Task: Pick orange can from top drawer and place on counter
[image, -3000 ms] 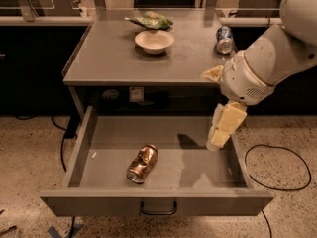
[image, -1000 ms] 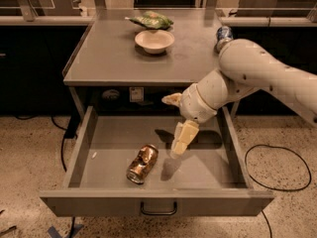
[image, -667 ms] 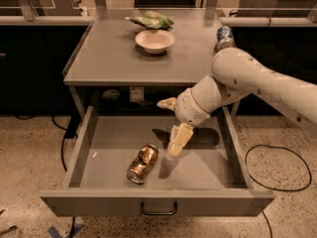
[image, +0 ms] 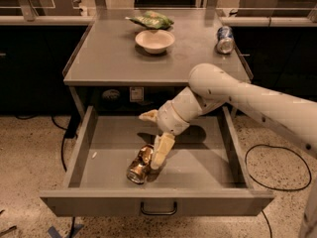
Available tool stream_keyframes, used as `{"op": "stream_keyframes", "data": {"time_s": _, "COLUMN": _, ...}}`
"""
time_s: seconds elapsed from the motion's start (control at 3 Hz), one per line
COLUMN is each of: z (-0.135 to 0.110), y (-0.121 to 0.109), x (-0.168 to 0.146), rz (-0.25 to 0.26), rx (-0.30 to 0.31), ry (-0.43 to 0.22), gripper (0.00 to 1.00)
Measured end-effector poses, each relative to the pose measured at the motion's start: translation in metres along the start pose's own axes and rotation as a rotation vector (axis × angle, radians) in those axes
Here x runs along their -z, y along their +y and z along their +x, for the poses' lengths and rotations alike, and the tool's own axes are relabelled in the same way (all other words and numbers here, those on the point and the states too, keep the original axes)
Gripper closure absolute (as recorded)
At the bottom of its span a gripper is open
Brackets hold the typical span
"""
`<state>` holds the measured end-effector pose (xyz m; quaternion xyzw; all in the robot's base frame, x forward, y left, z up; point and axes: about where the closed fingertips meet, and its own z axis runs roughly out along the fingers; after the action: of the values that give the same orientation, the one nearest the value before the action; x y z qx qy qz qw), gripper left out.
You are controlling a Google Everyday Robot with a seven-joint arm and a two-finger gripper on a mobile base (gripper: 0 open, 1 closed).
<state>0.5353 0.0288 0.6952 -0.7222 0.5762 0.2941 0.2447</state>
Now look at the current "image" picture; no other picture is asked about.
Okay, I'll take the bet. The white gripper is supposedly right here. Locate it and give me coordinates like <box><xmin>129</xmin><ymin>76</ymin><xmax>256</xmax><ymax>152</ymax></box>
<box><xmin>139</xmin><ymin>100</ymin><xmax>189</xmax><ymax>170</ymax></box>

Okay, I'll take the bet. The crushed orange soda can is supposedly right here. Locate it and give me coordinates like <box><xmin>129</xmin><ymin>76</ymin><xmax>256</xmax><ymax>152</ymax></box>
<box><xmin>126</xmin><ymin>144</ymin><xmax>154</xmax><ymax>184</ymax></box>

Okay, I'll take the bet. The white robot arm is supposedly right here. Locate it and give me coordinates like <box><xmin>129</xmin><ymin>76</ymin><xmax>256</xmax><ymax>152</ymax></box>
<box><xmin>140</xmin><ymin>63</ymin><xmax>317</xmax><ymax>170</ymax></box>

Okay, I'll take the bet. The open grey drawer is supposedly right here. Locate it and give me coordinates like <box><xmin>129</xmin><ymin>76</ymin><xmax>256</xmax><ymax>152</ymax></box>
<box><xmin>40</xmin><ymin>108</ymin><xmax>273</xmax><ymax>216</ymax></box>

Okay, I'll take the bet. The grey counter cabinet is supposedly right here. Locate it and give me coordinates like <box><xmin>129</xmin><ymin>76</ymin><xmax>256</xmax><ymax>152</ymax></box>
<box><xmin>64</xmin><ymin>8</ymin><xmax>251</xmax><ymax>116</ymax></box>

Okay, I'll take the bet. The blue soda can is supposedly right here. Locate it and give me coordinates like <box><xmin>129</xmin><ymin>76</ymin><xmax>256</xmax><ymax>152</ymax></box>
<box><xmin>216</xmin><ymin>26</ymin><xmax>235</xmax><ymax>55</ymax></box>

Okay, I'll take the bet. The white label sticker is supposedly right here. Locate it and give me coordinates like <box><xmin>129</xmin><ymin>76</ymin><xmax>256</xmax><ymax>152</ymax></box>
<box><xmin>130</xmin><ymin>87</ymin><xmax>144</xmax><ymax>102</ymax></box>

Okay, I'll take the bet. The white bowl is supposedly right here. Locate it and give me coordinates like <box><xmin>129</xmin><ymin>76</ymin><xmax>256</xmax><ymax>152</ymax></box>
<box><xmin>135</xmin><ymin>30</ymin><xmax>175</xmax><ymax>55</ymax></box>

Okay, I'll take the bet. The green chip bag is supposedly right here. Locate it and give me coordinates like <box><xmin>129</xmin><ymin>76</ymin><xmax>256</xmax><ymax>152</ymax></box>
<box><xmin>127</xmin><ymin>11</ymin><xmax>174</xmax><ymax>30</ymax></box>

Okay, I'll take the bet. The blue tape on floor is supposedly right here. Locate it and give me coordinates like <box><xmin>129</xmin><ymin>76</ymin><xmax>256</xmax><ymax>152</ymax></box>
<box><xmin>47</xmin><ymin>224</ymin><xmax>85</xmax><ymax>238</ymax></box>

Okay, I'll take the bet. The black drawer handle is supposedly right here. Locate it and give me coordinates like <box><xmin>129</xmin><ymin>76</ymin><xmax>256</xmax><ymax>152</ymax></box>
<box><xmin>140</xmin><ymin>201</ymin><xmax>178</xmax><ymax>216</ymax></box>

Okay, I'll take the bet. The black floor cable left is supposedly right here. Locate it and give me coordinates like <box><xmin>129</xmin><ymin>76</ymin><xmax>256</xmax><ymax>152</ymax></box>
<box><xmin>14</xmin><ymin>113</ymin><xmax>79</xmax><ymax>238</ymax></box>

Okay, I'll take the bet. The black floor cable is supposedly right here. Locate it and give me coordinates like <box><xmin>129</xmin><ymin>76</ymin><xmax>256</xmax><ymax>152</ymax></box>
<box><xmin>14</xmin><ymin>113</ymin><xmax>79</xmax><ymax>238</ymax></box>
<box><xmin>244</xmin><ymin>144</ymin><xmax>313</xmax><ymax>238</ymax></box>

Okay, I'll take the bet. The black floor cable right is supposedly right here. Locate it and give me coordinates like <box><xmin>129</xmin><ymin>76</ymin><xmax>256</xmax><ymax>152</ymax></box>
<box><xmin>244</xmin><ymin>144</ymin><xmax>313</xmax><ymax>238</ymax></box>

